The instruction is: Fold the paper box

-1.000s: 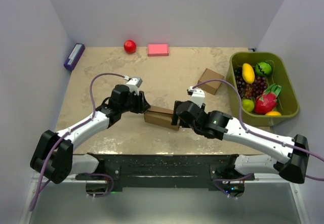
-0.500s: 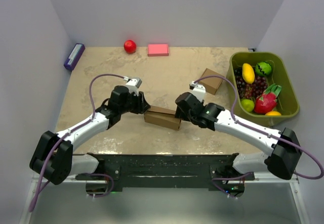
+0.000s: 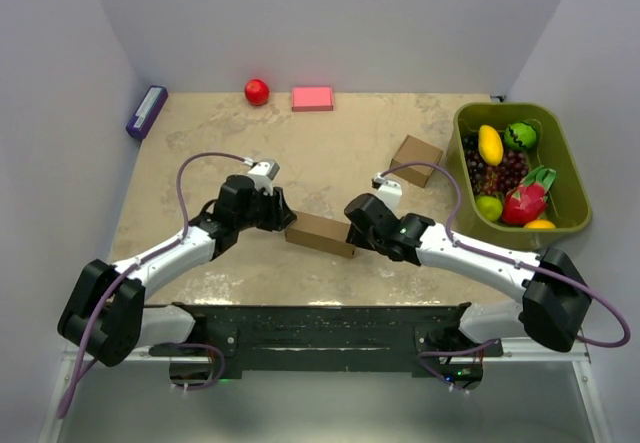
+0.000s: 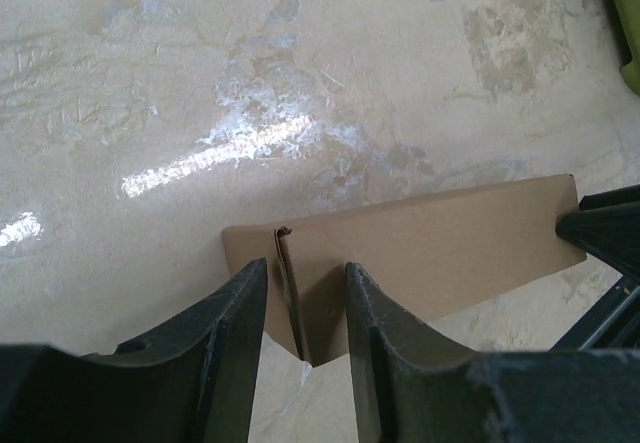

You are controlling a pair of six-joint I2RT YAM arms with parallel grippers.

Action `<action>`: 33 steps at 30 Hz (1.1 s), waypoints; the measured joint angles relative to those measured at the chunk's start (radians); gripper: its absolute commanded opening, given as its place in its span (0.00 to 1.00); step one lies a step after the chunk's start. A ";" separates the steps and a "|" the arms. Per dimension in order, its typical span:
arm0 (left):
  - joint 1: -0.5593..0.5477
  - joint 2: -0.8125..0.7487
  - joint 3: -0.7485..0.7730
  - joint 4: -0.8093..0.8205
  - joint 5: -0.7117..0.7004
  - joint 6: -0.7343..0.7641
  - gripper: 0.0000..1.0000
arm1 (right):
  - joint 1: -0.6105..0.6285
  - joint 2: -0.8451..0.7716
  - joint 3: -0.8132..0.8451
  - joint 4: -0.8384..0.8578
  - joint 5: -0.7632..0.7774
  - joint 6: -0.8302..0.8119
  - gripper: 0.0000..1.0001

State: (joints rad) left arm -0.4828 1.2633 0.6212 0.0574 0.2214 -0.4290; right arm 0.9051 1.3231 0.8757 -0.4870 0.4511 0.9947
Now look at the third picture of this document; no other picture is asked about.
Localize olive green plastic bin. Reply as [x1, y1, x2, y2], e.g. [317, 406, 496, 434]
[445, 102, 592, 250]

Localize red dragon fruit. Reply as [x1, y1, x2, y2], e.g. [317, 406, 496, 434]
[501, 166, 556, 226]

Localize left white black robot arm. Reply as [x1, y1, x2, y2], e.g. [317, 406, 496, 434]
[57, 175, 297, 367]

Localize aluminium rail frame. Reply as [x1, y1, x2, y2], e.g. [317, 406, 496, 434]
[37, 337, 611, 443]

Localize purple grapes bunch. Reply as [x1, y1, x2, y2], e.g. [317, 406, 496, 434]
[462, 135, 530, 198]

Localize green round fruit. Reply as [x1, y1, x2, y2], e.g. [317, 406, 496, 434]
[503, 121, 538, 151]

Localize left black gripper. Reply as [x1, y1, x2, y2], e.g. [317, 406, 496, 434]
[235, 184, 295, 232]

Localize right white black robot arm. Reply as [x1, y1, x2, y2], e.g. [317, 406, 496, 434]
[344, 193, 592, 356]

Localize pink rectangular box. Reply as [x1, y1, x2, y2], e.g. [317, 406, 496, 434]
[291, 87, 334, 112]

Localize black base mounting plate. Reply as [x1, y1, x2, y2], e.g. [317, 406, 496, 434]
[150, 304, 503, 390]

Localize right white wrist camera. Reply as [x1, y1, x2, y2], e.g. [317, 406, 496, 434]
[372, 173, 403, 212]

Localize red apple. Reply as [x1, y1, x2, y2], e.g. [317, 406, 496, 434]
[244, 79, 270, 106]

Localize large brown cardboard box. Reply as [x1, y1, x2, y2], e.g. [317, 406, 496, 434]
[285, 211, 356, 259]

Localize purple blue box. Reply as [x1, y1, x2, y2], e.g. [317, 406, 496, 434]
[126, 85, 169, 141]

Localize yellow mango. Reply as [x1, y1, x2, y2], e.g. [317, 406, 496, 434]
[478, 125, 504, 166]

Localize small folded cardboard box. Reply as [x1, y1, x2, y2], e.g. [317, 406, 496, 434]
[389, 135, 443, 188]

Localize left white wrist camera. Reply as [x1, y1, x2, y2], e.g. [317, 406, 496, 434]
[244, 159, 280, 196]

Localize orange fruit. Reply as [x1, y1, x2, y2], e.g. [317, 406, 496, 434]
[524, 219, 556, 230]

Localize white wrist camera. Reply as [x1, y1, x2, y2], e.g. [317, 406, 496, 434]
[372, 173, 403, 212]
[244, 159, 280, 196]

